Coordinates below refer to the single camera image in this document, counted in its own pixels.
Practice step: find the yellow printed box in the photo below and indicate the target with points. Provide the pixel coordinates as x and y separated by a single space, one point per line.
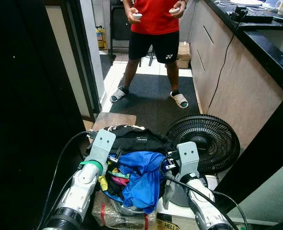
168 225

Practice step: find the black power strip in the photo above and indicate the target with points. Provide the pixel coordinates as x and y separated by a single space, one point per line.
254 17

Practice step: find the pink and green cloth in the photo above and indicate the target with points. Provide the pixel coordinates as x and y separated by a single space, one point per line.
120 181

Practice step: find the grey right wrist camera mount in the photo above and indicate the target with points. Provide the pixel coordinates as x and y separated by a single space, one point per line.
188 155

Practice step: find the black floor fan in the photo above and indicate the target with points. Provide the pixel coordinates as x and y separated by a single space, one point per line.
213 143

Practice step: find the beige door with dark frame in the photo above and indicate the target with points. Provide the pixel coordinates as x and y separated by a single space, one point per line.
67 57

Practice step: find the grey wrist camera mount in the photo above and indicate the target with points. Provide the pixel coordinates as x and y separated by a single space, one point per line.
188 155
102 143

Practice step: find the yellow bottle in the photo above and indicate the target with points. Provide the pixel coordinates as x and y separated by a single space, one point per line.
101 39

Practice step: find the wooden kitchen cabinet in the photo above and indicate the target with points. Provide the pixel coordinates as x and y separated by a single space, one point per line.
237 96

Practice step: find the yellow cloth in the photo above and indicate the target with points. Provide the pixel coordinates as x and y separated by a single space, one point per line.
103 183

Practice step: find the person's right hand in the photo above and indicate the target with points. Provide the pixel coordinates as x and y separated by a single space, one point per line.
133 11

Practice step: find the black garment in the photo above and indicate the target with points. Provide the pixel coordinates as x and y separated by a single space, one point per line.
141 140

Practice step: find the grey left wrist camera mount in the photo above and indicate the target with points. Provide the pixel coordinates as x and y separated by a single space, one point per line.
102 143

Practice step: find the clear plastic wrapped package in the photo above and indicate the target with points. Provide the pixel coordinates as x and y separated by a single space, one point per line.
115 215

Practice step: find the black kitchen counter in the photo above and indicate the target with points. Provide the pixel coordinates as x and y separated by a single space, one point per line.
264 45

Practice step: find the blue garment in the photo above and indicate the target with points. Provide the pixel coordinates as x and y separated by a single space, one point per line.
141 184

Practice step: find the person's left hand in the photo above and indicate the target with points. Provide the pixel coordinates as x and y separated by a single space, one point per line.
181 9

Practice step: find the dark floor mat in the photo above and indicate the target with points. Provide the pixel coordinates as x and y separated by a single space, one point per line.
151 100

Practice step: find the brown cardboard box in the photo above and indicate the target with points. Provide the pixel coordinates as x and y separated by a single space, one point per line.
183 55

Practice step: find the person in red shirt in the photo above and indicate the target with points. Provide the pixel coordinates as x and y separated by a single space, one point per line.
156 19

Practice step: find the white plate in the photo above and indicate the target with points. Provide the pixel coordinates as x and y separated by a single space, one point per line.
247 2

